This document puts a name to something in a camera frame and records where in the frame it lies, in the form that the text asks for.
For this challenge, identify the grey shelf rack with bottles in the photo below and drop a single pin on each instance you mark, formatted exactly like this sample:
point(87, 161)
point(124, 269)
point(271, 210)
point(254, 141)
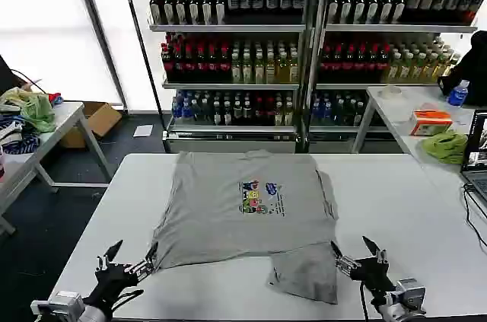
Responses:
point(380, 51)
point(228, 51)

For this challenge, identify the open laptop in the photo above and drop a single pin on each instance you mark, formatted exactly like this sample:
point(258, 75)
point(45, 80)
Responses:
point(477, 147)

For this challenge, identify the blue water bottle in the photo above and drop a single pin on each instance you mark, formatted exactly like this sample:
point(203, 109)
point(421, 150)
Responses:
point(457, 94)

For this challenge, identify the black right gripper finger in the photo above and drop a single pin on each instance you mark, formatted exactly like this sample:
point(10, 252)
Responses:
point(374, 249)
point(344, 261)

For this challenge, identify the grey printed T-shirt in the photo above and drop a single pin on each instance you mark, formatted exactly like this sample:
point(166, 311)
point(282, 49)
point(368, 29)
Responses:
point(228, 215)

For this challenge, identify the brown cardboard box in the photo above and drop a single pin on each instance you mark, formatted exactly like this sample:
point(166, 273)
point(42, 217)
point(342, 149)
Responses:
point(99, 118)

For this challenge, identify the person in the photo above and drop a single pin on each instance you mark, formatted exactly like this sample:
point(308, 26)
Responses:
point(473, 67)

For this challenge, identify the beige garment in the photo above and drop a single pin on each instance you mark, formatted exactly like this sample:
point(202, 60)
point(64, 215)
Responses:
point(9, 99)

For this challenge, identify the white side table with clothes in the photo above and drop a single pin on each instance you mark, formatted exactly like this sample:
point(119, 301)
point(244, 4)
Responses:
point(66, 112)

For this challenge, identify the black monitor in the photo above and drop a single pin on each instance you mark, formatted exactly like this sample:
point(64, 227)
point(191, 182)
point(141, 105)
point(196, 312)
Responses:
point(7, 76)

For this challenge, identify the light green garment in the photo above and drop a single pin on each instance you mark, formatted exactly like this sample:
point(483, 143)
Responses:
point(38, 110)

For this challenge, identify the orange tissue box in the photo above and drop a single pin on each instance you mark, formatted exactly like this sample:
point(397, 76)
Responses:
point(430, 122)

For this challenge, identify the white side table with laptop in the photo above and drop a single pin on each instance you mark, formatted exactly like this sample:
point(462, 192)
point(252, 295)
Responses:
point(399, 109)

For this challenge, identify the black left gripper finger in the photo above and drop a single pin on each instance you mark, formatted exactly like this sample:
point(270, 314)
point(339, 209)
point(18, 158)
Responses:
point(142, 265)
point(110, 255)

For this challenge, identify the green crumpled cloth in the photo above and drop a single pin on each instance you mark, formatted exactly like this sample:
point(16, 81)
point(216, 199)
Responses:
point(447, 147)

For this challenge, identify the blue white patterned garment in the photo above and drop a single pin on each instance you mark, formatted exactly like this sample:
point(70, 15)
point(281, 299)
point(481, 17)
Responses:
point(17, 141)

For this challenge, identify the red and blue cloth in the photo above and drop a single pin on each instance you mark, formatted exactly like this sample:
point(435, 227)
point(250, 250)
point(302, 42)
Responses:
point(56, 99)

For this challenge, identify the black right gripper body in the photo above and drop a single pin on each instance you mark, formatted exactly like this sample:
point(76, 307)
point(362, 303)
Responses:
point(371, 272)

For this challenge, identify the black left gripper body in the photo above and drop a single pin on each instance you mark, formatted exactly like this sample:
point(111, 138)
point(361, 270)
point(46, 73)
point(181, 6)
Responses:
point(110, 280)

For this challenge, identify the white paper sheet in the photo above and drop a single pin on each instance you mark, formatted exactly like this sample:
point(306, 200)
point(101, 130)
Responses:
point(143, 131)

